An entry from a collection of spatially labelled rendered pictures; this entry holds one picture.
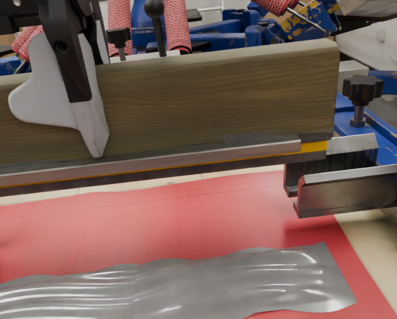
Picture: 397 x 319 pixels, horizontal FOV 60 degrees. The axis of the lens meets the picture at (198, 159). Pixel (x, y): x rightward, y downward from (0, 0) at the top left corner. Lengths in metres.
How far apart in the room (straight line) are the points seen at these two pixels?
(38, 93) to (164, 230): 0.20
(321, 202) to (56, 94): 0.25
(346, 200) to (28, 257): 0.32
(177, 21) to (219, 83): 0.53
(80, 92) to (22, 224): 0.26
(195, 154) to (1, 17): 0.15
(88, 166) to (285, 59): 0.16
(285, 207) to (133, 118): 0.21
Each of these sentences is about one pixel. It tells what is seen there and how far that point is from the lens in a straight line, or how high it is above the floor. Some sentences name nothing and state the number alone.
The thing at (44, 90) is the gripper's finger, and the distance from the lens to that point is 0.25.
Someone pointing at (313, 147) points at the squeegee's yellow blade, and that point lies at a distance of 0.31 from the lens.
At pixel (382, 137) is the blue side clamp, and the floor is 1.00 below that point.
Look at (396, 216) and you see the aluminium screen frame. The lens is 0.39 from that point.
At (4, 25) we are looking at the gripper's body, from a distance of 0.25.
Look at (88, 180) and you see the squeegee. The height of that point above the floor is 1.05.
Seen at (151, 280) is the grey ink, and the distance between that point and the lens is 0.32.
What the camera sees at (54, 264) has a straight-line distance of 0.39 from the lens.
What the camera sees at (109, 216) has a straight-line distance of 0.42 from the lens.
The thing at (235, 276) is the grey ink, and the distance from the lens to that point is 0.32.
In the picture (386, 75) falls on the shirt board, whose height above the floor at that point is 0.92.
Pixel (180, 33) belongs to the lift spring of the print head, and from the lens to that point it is 0.75.
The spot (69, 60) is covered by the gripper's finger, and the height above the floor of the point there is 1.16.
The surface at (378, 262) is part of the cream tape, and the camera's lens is 0.35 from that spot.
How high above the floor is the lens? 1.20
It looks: 29 degrees down
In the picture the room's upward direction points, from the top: 7 degrees counter-clockwise
